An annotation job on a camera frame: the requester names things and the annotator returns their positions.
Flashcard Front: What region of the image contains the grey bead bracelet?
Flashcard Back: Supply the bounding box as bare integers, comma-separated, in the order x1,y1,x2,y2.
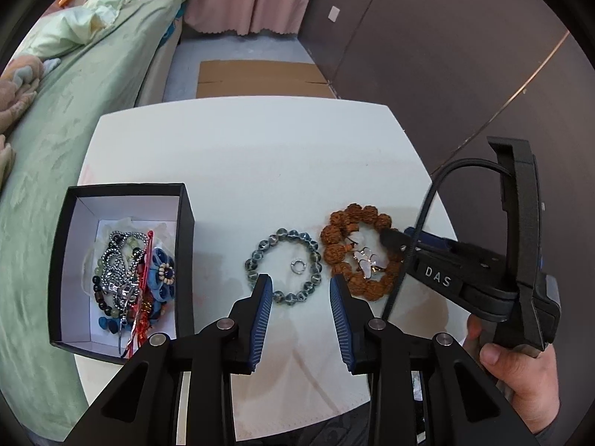
244,227,322,308

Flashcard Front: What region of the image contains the silver flower pendant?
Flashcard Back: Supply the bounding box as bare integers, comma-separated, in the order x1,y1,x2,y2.
351,247,387,280

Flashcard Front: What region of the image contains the white table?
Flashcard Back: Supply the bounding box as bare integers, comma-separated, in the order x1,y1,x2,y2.
74,96,459,428

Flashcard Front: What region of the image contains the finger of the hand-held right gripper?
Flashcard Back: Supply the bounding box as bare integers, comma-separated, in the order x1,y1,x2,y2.
402,226,517,289
379,227,518,320

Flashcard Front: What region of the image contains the pile of mixed jewelry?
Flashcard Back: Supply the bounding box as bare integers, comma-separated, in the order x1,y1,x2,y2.
84,229,178,359

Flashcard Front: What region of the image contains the pink fleece blanket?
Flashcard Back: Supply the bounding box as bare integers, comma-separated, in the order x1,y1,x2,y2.
0,53,42,187

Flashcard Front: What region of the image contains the dark brown wardrobe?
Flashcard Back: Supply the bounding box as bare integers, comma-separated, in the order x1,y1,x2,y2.
297,0,595,428

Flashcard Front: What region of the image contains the black jewelry box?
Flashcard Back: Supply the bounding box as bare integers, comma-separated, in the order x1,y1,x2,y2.
49,182,195,366

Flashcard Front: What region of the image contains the flat brown cardboard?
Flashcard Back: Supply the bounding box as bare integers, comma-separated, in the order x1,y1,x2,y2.
197,59,338,100

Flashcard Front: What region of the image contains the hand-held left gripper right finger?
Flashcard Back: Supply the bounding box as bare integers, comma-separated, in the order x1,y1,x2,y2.
328,274,542,446

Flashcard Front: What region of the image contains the brown seed bracelet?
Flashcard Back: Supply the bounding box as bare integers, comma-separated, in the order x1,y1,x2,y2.
321,203,410,302

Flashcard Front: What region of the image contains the black cable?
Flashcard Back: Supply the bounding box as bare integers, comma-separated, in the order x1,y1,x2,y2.
381,159,512,322

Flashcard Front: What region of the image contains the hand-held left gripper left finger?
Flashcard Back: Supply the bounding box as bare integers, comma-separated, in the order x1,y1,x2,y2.
60,273,274,446

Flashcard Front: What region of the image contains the bed with green sheet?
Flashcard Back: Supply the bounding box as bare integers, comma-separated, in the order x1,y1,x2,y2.
0,0,193,428

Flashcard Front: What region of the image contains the light green duvet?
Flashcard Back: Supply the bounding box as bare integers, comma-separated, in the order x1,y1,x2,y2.
28,0,140,64

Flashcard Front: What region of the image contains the person's right hand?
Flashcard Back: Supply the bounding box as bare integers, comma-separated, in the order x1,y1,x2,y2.
465,313,559,434

